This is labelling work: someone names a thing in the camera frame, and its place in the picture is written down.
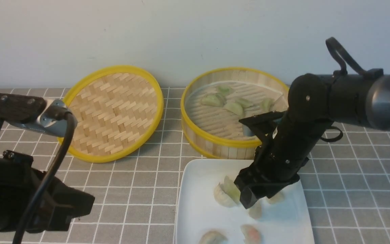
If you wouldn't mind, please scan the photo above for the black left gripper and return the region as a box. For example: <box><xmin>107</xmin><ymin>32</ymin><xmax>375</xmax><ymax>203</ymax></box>
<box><xmin>0</xmin><ymin>153</ymin><xmax>95</xmax><ymax>233</ymax></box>

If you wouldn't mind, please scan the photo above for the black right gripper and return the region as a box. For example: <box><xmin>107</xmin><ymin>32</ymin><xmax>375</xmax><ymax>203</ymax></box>
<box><xmin>234</xmin><ymin>142</ymin><xmax>310</xmax><ymax>209</ymax></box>

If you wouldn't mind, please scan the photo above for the green white dumpling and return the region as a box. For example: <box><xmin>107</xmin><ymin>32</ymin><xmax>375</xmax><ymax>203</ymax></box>
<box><xmin>213</xmin><ymin>176</ymin><xmax>240</xmax><ymax>207</ymax></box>

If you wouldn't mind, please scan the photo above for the pale dumpling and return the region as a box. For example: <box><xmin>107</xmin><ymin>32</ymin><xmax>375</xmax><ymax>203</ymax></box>
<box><xmin>266</xmin><ymin>190</ymin><xmax>285</xmax><ymax>204</ymax></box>

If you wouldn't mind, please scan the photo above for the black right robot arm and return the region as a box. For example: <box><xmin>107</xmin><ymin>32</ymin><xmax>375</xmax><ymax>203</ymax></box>
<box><xmin>234</xmin><ymin>74</ymin><xmax>390</xmax><ymax>209</ymax></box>

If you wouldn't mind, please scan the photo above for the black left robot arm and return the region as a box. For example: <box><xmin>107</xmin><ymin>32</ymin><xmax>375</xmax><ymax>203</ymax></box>
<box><xmin>0</xmin><ymin>120</ymin><xmax>95</xmax><ymax>233</ymax></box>

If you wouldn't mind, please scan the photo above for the pink dumpling on plate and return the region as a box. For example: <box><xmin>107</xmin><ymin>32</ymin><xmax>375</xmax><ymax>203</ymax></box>
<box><xmin>240</xmin><ymin>224</ymin><xmax>262</xmax><ymax>244</ymax></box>

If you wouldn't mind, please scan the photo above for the white rectangular plate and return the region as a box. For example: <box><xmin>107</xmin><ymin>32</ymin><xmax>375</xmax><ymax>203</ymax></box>
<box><xmin>175</xmin><ymin>159</ymin><xmax>315</xmax><ymax>244</ymax></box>

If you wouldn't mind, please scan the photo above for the pale dumpling plate front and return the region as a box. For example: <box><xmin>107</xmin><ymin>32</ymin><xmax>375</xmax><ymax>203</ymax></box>
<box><xmin>198</xmin><ymin>230</ymin><xmax>228</xmax><ymax>244</ymax></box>

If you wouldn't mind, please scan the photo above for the green dumpling in steamer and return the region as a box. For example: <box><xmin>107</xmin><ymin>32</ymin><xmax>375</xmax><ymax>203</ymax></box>
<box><xmin>260</xmin><ymin>98</ymin><xmax>274</xmax><ymax>113</ymax></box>
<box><xmin>234</xmin><ymin>97</ymin><xmax>254</xmax><ymax>108</ymax></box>
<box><xmin>200</xmin><ymin>93</ymin><xmax>226</xmax><ymax>107</ymax></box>
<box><xmin>223</xmin><ymin>102</ymin><xmax>245</xmax><ymax>118</ymax></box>
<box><xmin>216</xmin><ymin>85</ymin><xmax>234</xmax><ymax>96</ymax></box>

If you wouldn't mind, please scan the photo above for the yellow rimmed bamboo steamer basket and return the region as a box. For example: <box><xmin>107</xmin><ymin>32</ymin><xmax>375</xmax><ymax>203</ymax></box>
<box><xmin>180</xmin><ymin>67</ymin><xmax>288</xmax><ymax>160</ymax></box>

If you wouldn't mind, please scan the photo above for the yellow rimmed bamboo steamer lid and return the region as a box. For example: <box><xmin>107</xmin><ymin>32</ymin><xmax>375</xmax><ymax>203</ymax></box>
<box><xmin>63</xmin><ymin>65</ymin><xmax>164</xmax><ymax>163</ymax></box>

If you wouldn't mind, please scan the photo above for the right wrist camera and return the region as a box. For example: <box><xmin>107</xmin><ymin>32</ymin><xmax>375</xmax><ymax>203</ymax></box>
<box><xmin>239</xmin><ymin>111</ymin><xmax>285</xmax><ymax>142</ymax></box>

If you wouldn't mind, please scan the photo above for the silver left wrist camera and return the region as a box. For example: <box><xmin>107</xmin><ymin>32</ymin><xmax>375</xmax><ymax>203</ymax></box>
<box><xmin>8</xmin><ymin>99</ymin><xmax>78</xmax><ymax>138</ymax></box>

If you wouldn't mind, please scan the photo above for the black left camera cable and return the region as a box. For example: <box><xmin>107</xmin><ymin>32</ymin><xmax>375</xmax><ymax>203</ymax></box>
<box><xmin>12</xmin><ymin>112</ymin><xmax>77</xmax><ymax>244</ymax></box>

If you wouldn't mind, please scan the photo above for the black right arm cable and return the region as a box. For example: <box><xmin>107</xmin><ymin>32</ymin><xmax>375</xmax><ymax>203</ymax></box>
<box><xmin>325</xmin><ymin>37</ymin><xmax>384</xmax><ymax>79</ymax></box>

